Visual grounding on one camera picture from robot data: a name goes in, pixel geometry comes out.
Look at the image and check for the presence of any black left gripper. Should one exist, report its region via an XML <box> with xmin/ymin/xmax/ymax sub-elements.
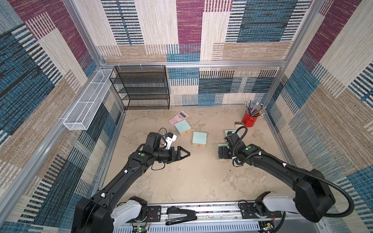
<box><xmin>153</xmin><ymin>147</ymin><xmax>190</xmax><ymax>164</ymax></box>

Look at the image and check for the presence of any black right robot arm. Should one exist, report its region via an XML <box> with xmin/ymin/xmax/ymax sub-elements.
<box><xmin>224</xmin><ymin>132</ymin><xmax>355</xmax><ymax>223</ymax></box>

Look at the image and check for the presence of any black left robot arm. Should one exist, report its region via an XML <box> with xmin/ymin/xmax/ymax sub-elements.
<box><xmin>71</xmin><ymin>132</ymin><xmax>190</xmax><ymax>233</ymax></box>

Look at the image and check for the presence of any white tape dispenser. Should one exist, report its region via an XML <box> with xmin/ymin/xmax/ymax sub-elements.
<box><xmin>235</xmin><ymin>121</ymin><xmax>245</xmax><ymax>128</ymax></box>

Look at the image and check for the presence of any pink calculator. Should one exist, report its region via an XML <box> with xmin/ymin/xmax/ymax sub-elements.
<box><xmin>169</xmin><ymin>110</ymin><xmax>189</xmax><ymax>126</ymax></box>

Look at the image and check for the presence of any red pencil cup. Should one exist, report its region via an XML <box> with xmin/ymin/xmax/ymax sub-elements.
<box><xmin>242</xmin><ymin>113</ymin><xmax>258</xmax><ymax>128</ymax></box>

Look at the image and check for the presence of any black stapler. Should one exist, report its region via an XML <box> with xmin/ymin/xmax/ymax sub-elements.
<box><xmin>165</xmin><ymin>207</ymin><xmax>197</xmax><ymax>226</ymax></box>

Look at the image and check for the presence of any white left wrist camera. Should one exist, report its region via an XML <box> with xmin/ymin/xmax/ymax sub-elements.
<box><xmin>165</xmin><ymin>133</ymin><xmax>177</xmax><ymax>150</ymax></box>

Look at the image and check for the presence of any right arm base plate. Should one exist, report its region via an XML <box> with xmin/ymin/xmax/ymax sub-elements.
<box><xmin>238</xmin><ymin>201</ymin><xmax>283</xmax><ymax>219</ymax></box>

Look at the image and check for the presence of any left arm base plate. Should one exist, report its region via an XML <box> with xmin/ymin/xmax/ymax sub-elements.
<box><xmin>126</xmin><ymin>205</ymin><xmax>162</xmax><ymax>224</ymax></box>

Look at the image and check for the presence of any black wire shelf rack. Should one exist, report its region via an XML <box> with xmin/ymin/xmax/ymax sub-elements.
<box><xmin>110</xmin><ymin>65</ymin><xmax>170</xmax><ymax>110</ymax></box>

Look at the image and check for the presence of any white mesh wall basket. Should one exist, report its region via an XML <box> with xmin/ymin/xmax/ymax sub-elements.
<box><xmin>63</xmin><ymin>70</ymin><xmax>112</xmax><ymax>131</ymax></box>

